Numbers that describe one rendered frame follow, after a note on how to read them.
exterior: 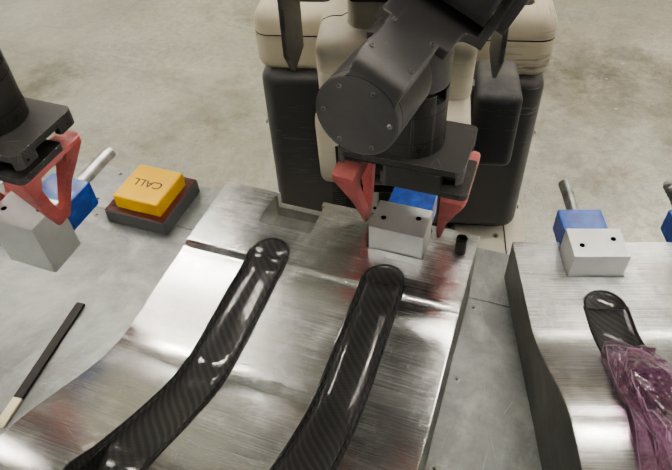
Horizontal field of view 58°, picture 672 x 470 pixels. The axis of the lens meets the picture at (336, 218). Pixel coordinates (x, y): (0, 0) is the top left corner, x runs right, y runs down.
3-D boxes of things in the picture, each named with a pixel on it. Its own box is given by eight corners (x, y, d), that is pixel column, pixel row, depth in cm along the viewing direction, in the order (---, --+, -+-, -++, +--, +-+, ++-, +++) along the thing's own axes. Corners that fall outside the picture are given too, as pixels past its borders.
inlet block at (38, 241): (98, 167, 63) (80, 125, 59) (139, 177, 61) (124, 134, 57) (10, 259, 54) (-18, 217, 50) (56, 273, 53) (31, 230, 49)
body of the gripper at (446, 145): (460, 192, 47) (472, 112, 42) (336, 167, 50) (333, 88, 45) (476, 143, 51) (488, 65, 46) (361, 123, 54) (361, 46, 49)
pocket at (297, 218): (281, 217, 64) (277, 191, 62) (328, 228, 63) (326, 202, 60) (263, 247, 61) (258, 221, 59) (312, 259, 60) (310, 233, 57)
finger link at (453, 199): (456, 265, 52) (469, 182, 46) (376, 246, 54) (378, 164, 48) (471, 213, 57) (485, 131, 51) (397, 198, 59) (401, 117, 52)
